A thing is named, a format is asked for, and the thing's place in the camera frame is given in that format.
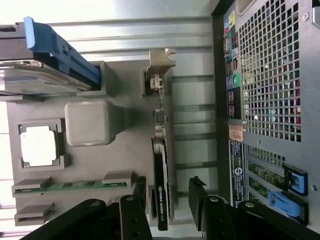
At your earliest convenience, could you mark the black and silver PC case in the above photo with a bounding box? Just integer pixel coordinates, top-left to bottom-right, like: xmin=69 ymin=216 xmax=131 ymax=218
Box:
xmin=209 ymin=0 xmax=320 ymax=236

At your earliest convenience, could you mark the green RAM stick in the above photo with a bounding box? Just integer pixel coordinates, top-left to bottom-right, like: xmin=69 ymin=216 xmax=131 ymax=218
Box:
xmin=14 ymin=181 xmax=128 ymax=195

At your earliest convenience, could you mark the blue card retention latch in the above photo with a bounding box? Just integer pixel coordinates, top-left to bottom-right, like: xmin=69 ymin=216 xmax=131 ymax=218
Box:
xmin=267 ymin=190 xmax=308 ymax=225
xmin=282 ymin=163 xmax=309 ymax=196

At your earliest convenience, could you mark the silver CPU chip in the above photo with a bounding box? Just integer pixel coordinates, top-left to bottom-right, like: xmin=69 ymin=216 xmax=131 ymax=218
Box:
xmin=20 ymin=126 xmax=57 ymax=167

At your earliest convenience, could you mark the grey plastic parts rack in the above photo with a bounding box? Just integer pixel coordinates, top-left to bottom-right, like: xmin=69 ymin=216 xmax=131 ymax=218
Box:
xmin=6 ymin=60 xmax=176 ymax=227

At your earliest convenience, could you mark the hard disk in blue caddy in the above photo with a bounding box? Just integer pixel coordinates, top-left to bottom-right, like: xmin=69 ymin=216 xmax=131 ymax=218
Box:
xmin=0 ymin=16 xmax=101 ymax=97

